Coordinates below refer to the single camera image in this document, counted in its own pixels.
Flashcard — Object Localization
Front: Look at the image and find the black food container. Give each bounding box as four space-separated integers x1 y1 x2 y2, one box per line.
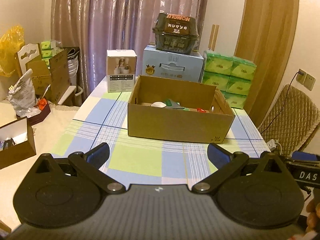
152 12 199 55

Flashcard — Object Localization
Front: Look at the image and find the plaid tablecloth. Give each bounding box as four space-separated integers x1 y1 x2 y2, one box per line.
51 76 272 189

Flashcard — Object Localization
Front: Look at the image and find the small open brown box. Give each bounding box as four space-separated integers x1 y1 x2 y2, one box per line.
0 117 36 169

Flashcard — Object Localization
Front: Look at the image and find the brown cardboard box with cutout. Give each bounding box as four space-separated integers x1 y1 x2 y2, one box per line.
15 43 71 103

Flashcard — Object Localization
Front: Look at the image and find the quilted chair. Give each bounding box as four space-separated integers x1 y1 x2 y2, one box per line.
258 84 319 156

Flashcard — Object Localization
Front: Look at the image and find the red candy wrapper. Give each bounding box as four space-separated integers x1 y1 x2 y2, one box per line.
196 108 208 113

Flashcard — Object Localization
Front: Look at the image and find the green tissue pack stack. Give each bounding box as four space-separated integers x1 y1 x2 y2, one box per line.
201 50 257 109

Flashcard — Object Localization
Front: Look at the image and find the wall socket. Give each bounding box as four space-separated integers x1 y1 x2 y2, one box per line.
296 69 316 91

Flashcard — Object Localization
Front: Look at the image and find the white plastic spoon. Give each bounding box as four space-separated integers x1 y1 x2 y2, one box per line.
151 101 167 108

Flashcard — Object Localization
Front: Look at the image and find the white power strip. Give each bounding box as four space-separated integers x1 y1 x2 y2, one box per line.
266 139 282 152

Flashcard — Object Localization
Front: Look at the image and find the purple curtain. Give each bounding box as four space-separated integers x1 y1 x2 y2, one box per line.
51 0 207 98

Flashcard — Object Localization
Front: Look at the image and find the silver foil pouch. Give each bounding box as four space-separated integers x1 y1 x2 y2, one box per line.
164 99 184 109

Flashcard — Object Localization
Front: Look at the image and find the person's hand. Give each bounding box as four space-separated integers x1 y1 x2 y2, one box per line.
306 199 319 232

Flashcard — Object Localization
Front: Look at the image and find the white product box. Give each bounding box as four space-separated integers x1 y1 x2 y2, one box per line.
106 49 137 93

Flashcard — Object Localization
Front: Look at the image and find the light blue carton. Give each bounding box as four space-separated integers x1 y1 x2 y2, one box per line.
142 45 204 82

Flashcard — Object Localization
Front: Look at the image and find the white plastic bag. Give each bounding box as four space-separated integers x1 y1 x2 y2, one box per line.
8 69 40 118

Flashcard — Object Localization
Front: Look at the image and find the yellow plastic bag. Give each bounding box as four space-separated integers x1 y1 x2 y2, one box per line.
0 25 25 77

